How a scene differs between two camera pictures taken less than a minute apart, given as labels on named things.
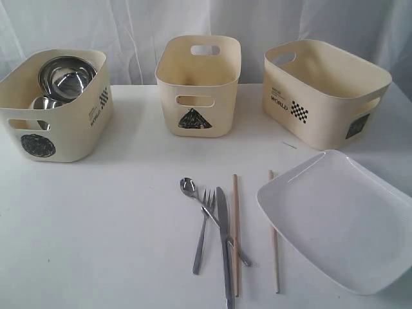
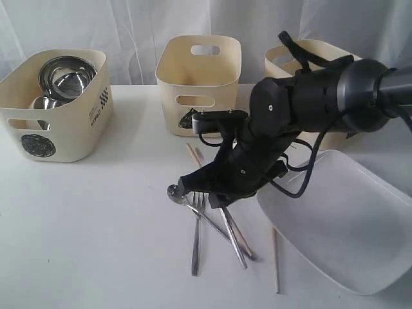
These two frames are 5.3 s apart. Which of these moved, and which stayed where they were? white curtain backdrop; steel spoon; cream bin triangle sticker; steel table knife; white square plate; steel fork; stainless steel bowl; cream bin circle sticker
Moved: steel fork; steel table knife; steel spoon
Stayed: cream bin triangle sticker; white curtain backdrop; stainless steel bowl; cream bin circle sticker; white square plate
